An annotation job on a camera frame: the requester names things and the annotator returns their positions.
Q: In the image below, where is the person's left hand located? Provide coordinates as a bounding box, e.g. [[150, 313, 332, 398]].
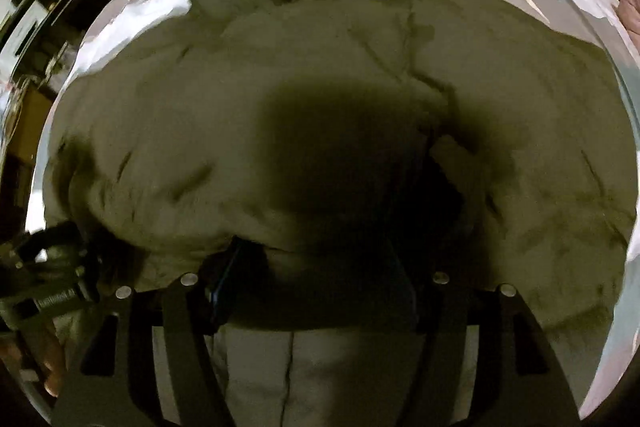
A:
[[41, 332, 69, 399]]

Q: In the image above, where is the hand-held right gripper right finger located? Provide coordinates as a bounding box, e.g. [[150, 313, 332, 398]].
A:
[[400, 271, 584, 427]]

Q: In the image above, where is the dark wooden cabinet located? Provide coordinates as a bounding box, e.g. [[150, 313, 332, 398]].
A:
[[0, 0, 121, 228]]

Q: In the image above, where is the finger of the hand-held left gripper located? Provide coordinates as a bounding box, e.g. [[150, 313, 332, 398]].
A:
[[11, 221, 107, 282]]

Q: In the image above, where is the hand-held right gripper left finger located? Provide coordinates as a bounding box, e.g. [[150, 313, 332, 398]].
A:
[[50, 241, 247, 427]]

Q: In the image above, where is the olive green puffer jacket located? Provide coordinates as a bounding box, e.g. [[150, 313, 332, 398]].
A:
[[41, 0, 637, 427]]

